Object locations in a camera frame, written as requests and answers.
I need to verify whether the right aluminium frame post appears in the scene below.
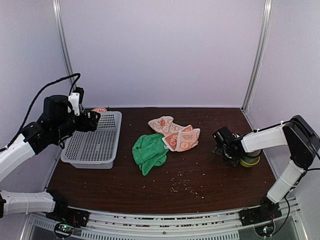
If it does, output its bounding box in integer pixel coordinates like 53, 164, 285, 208
241, 0, 274, 114

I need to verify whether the green bowl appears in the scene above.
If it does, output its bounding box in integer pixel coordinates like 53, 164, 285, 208
239, 156, 260, 168

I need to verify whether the left aluminium frame post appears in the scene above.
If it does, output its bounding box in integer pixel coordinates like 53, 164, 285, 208
52, 0, 73, 75

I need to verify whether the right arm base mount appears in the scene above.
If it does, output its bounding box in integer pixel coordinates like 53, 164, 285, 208
239, 198, 282, 238

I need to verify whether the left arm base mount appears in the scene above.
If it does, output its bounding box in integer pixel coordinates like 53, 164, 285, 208
45, 190, 90, 240

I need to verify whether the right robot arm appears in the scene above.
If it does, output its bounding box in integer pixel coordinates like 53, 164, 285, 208
212, 115, 320, 221

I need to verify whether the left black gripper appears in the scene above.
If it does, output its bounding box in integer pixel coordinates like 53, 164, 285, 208
53, 110, 101, 141

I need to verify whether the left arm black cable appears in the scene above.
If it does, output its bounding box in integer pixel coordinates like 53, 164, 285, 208
0, 72, 81, 152

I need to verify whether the aluminium frame post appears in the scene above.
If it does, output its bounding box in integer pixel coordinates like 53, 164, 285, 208
241, 0, 274, 114
52, 0, 73, 75

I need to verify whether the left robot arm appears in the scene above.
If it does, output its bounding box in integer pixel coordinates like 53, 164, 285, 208
0, 92, 101, 222

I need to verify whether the white coral pattern mug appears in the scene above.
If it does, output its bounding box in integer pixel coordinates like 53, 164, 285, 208
244, 149, 262, 159

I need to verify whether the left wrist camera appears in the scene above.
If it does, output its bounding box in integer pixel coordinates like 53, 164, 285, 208
68, 87, 85, 116

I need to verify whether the green microfiber towel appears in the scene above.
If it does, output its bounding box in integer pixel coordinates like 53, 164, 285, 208
132, 133, 169, 177

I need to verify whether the orange bunny pattern towel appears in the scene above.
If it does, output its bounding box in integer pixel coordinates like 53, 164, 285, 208
148, 116, 201, 152

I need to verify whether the white perforated plastic basket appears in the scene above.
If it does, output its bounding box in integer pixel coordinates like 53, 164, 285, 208
60, 111, 122, 170

